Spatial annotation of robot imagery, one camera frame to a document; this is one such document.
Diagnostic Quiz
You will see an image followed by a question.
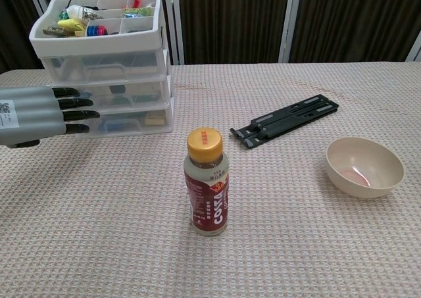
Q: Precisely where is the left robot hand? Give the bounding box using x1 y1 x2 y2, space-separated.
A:
0 86 101 149

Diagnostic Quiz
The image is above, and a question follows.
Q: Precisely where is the blue plastic item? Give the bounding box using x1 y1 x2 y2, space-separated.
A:
98 119 139 133

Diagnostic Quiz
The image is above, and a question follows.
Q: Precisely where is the beige bowl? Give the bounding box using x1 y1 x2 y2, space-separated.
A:
326 137 405 199

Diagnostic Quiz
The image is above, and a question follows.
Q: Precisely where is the colourful candy bag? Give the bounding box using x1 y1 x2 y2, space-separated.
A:
42 24 67 37

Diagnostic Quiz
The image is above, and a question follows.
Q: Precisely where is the clear plastic drawer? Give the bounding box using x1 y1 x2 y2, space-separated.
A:
52 76 172 110
65 105 174 136
41 49 169 82

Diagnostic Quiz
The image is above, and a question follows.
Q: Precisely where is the black folding laptop stand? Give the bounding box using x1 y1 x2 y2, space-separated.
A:
230 93 339 149

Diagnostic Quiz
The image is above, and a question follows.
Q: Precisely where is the white drawer organizer box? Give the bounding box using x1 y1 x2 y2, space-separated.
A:
28 0 175 137

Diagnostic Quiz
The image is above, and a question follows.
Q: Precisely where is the stack of coloured discs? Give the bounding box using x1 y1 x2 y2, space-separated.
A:
86 24 108 37

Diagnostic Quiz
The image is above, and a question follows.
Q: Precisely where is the beige woven tablecloth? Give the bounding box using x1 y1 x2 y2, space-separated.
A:
0 60 421 298

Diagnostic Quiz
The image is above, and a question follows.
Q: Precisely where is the Costa coffee bottle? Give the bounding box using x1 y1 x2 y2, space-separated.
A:
183 128 230 237

